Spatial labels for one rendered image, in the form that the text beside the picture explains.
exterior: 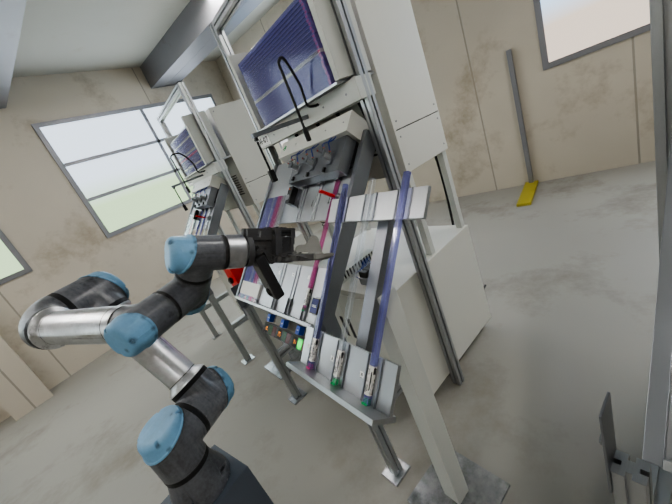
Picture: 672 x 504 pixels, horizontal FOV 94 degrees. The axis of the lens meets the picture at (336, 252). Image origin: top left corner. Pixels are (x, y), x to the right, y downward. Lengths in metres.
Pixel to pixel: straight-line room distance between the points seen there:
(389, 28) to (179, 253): 1.12
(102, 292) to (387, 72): 1.16
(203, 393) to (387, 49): 1.29
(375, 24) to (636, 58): 2.85
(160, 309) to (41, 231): 3.94
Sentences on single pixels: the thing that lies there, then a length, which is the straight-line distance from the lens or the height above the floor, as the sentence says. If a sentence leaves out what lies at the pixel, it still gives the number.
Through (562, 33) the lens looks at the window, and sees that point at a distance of 3.86.
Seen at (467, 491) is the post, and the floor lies 0.02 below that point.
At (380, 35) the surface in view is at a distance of 1.39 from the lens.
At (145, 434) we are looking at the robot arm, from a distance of 0.99.
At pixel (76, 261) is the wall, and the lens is 4.60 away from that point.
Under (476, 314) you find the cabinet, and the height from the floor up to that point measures 0.17.
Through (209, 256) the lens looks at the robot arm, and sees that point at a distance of 0.67.
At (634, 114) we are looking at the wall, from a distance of 3.96.
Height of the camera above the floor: 1.24
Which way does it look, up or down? 19 degrees down
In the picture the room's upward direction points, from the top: 23 degrees counter-clockwise
